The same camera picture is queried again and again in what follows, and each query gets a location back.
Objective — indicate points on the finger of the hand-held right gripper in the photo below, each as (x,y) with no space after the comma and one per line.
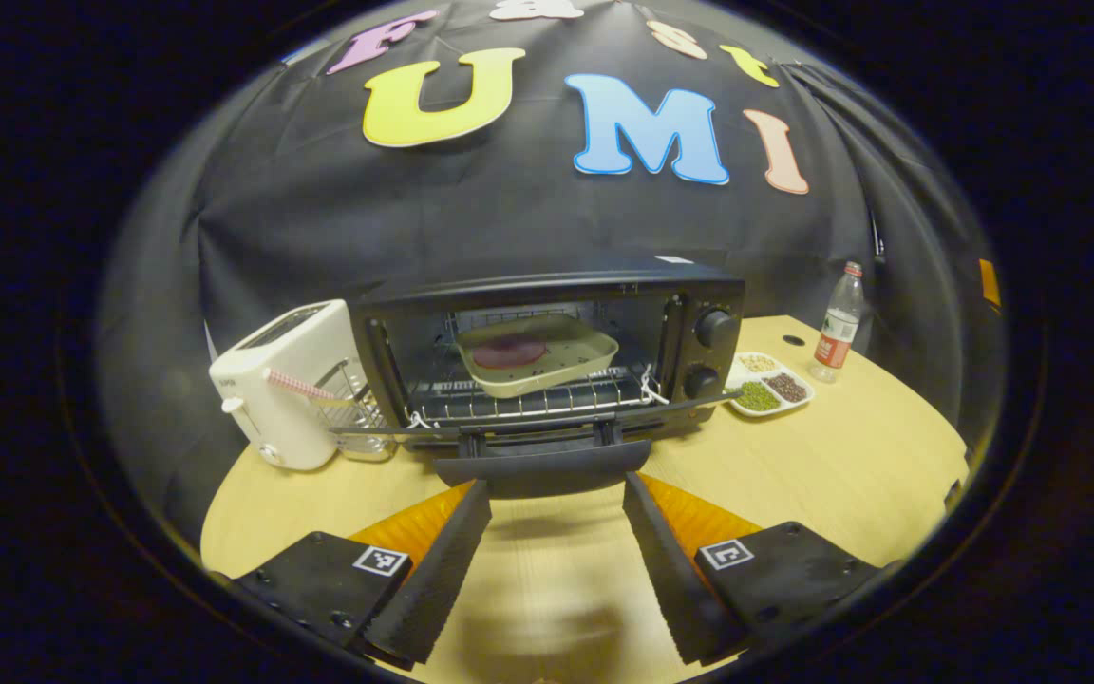
(990,283)

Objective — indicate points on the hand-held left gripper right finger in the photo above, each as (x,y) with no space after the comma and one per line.
(670,579)

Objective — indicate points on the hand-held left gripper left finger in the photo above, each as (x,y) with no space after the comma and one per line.
(433,589)

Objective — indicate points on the beige food tray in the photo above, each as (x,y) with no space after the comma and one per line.
(566,356)

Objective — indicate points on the red meat slice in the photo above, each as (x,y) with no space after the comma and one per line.
(509,352)

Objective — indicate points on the black electric oven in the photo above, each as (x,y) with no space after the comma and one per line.
(547,285)

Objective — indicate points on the clear plastic bottle red label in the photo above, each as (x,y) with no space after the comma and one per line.
(837,328)

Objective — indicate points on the white divided plate with beans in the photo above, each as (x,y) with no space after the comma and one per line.
(765,385)

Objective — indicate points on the white toaster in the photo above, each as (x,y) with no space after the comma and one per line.
(272,408)

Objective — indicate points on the red checked stick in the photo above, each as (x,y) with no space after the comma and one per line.
(300,386)

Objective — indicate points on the black backdrop cloth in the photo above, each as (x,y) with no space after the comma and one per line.
(319,218)

